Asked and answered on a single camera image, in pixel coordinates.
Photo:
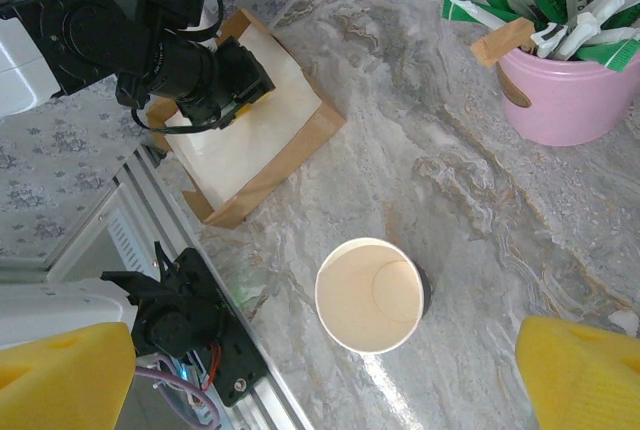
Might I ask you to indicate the wide aluminium base rail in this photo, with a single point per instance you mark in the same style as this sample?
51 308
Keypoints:
282 402

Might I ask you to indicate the white sachet stick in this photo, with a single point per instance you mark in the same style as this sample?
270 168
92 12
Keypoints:
550 37

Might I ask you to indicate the pink sachet holder cup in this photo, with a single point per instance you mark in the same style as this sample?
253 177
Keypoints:
565 105

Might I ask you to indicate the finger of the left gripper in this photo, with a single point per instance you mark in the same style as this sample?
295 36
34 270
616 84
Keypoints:
252 107

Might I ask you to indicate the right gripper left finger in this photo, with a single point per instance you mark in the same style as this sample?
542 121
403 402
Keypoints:
60 380

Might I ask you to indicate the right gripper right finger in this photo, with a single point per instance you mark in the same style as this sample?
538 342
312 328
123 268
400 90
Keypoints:
585 380

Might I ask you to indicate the brown sachet stick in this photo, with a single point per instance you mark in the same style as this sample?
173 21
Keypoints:
502 40

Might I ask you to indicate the white paper napkins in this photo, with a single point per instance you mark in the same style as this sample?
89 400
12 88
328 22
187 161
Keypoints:
250 150

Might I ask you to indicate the paper cup with black sleeve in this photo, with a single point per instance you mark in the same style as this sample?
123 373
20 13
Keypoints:
360 300

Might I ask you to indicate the wooden tray with napkin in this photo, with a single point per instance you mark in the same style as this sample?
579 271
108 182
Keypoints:
310 145

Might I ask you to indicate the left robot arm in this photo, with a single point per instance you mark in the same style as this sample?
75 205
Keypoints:
20 70

